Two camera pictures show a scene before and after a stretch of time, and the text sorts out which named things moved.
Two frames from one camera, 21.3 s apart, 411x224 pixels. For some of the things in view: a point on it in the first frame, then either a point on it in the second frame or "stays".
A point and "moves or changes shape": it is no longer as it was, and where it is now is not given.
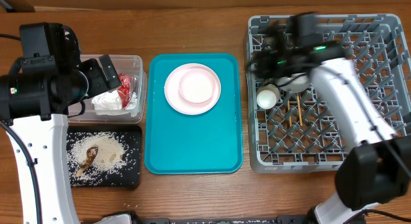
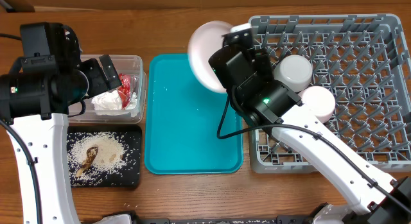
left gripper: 99,83 stays
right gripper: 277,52 -> 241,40
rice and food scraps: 99,158 stays
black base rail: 134,219 stays
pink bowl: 197,85 moves or changes shape
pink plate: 174,98 -> 203,43
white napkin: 109,103 stays
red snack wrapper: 124,91 stays
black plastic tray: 105,156 stays
